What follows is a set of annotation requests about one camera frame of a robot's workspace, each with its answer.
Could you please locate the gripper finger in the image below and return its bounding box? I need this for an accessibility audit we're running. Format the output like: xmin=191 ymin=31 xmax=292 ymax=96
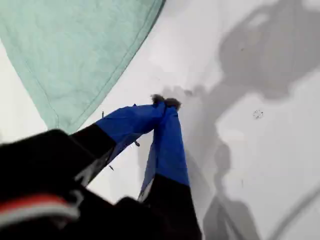
xmin=137 ymin=98 xmax=203 ymax=240
xmin=69 ymin=94 xmax=167 ymax=189

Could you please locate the pale green T-shirt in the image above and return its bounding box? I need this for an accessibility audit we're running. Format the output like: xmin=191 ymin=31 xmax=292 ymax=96
xmin=0 ymin=0 xmax=167 ymax=135

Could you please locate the red white servo wire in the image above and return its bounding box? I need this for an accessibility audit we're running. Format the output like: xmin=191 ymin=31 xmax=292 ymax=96
xmin=0 ymin=193 xmax=82 ymax=226

